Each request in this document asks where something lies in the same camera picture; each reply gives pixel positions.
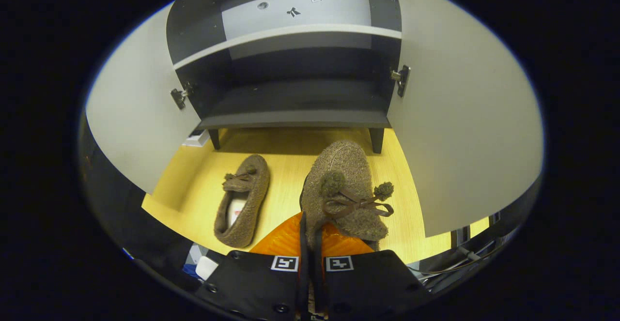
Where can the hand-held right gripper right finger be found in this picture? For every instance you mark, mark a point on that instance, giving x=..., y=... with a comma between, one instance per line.
x=373, y=282

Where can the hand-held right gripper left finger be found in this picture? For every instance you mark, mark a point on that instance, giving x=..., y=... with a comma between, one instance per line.
x=252, y=282

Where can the brown fluffy shoe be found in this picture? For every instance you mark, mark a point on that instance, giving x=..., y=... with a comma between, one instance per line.
x=254, y=200
x=339, y=166

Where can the white grey shoe cabinet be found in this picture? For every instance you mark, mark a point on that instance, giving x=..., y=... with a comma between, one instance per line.
x=295, y=98

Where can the metal door hinge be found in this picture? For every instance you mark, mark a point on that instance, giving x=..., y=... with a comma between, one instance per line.
x=179, y=97
x=402, y=80

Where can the white cabinet shelf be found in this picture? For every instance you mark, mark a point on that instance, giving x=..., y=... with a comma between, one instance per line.
x=290, y=33

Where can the small white box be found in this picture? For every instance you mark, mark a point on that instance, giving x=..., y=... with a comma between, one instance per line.
x=207, y=267

